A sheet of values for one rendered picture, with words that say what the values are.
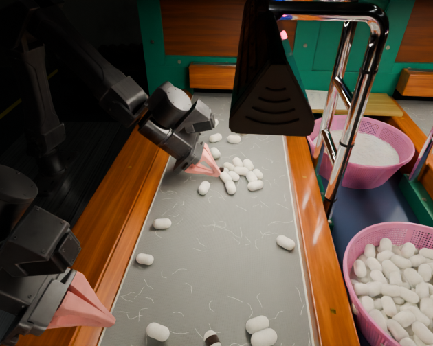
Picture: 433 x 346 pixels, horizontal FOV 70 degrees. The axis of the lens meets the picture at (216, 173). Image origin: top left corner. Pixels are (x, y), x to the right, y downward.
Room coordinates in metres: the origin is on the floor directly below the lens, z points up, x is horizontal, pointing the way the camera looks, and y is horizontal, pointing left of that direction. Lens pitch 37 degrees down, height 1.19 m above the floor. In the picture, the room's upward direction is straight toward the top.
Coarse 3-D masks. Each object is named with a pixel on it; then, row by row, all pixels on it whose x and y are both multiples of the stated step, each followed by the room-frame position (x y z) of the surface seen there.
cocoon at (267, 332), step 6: (264, 330) 0.21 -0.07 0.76; (270, 330) 0.21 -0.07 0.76; (252, 336) 0.20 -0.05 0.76; (258, 336) 0.20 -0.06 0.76; (264, 336) 0.20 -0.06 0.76; (270, 336) 0.20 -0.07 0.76; (276, 336) 0.20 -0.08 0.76; (252, 342) 0.20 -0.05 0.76; (258, 342) 0.20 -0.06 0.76; (264, 342) 0.20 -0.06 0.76; (270, 342) 0.20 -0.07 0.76
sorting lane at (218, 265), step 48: (192, 96) 1.04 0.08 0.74; (240, 144) 0.73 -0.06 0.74; (192, 192) 0.52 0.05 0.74; (240, 192) 0.52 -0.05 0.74; (288, 192) 0.52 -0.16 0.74; (144, 240) 0.39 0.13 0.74; (192, 240) 0.39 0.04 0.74; (240, 240) 0.39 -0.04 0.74; (144, 288) 0.29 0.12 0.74; (192, 288) 0.29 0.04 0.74; (240, 288) 0.29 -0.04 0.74; (288, 288) 0.29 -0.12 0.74; (144, 336) 0.21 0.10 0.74; (192, 336) 0.21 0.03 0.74; (240, 336) 0.21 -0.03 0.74; (288, 336) 0.21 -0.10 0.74
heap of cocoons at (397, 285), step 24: (384, 240) 0.38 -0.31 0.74; (360, 264) 0.33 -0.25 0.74; (384, 264) 0.33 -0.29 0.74; (408, 264) 0.33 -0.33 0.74; (432, 264) 0.33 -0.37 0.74; (360, 288) 0.29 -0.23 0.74; (384, 288) 0.28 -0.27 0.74; (408, 288) 0.29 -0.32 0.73; (432, 288) 0.29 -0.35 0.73; (384, 312) 0.26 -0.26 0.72; (408, 312) 0.24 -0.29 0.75; (432, 312) 0.25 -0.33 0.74; (408, 336) 0.21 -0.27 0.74; (432, 336) 0.21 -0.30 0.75
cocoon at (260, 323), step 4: (260, 316) 0.23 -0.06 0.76; (264, 316) 0.23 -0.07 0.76; (252, 320) 0.23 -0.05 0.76; (256, 320) 0.23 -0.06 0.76; (260, 320) 0.23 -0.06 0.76; (264, 320) 0.23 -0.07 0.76; (268, 320) 0.23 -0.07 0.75; (248, 324) 0.22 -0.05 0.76; (252, 324) 0.22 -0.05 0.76; (256, 324) 0.22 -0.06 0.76; (260, 324) 0.22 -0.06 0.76; (264, 324) 0.22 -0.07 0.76; (268, 324) 0.22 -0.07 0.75; (248, 328) 0.22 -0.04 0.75; (252, 328) 0.21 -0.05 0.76; (256, 328) 0.21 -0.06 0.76; (260, 328) 0.22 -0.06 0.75; (264, 328) 0.22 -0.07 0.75; (252, 332) 0.21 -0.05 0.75
